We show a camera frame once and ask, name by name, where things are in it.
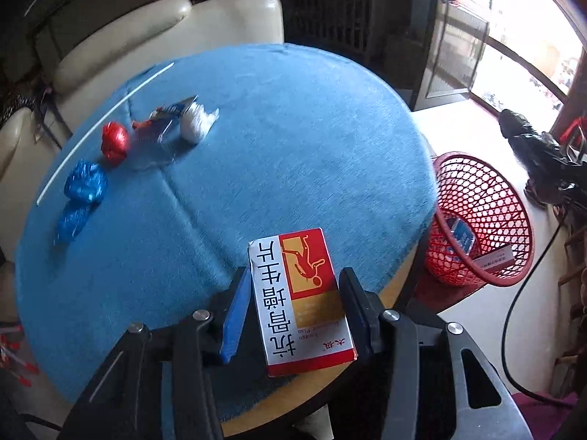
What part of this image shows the purple cloth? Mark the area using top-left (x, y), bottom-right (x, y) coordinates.
top-left (511, 392), bottom-right (579, 440)

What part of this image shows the dark framed glass door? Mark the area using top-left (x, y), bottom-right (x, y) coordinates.
top-left (410, 0), bottom-right (491, 111)

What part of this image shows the white red small box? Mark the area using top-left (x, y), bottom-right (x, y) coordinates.
top-left (472, 245), bottom-right (514, 276)

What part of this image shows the red white medicine box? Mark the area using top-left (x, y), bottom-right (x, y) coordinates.
top-left (248, 228), bottom-right (358, 378)

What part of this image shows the white plastic bag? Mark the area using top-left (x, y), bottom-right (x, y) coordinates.
top-left (181, 101), bottom-right (220, 140)

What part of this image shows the cream leather sofa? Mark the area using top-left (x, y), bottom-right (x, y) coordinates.
top-left (0, 0), bottom-right (285, 322)

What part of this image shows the blue plastic bag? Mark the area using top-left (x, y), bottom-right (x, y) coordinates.
top-left (54, 202), bottom-right (92, 246)
top-left (63, 160), bottom-right (108, 205)

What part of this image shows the black cable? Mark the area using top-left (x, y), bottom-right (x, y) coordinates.
top-left (501, 202), bottom-right (579, 408)

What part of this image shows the clear plastic wrapper blue label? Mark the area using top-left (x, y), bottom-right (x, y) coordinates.
top-left (133, 95), bottom-right (199, 170)

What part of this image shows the blue small box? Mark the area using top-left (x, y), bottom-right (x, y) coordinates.
top-left (442, 213), bottom-right (478, 255)

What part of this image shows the black bundle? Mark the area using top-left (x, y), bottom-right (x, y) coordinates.
top-left (499, 109), bottom-right (587, 207)

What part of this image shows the red mesh basket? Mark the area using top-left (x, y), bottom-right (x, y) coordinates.
top-left (424, 151), bottom-right (536, 287)

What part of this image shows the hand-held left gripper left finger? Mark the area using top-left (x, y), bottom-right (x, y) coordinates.
top-left (64, 266), bottom-right (253, 440)

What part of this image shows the blue tablecloth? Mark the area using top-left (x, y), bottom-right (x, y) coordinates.
top-left (14, 42), bottom-right (438, 422)

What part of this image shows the dark slatted wooden cabinet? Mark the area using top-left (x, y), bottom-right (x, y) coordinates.
top-left (261, 0), bottom-right (413, 62)

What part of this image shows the white thin strip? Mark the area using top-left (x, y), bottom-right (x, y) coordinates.
top-left (37, 62), bottom-right (176, 205)

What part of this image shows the dark patterned cloth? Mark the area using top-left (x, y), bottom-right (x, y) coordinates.
top-left (0, 93), bottom-right (44, 122)

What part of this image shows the red plastic bag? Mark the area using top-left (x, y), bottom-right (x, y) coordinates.
top-left (101, 121), bottom-right (130, 163)

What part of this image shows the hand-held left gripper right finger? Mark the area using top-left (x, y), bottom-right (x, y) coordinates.
top-left (338, 267), bottom-right (528, 440)

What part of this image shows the round wooden table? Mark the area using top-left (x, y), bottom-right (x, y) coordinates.
top-left (220, 238), bottom-right (441, 437)

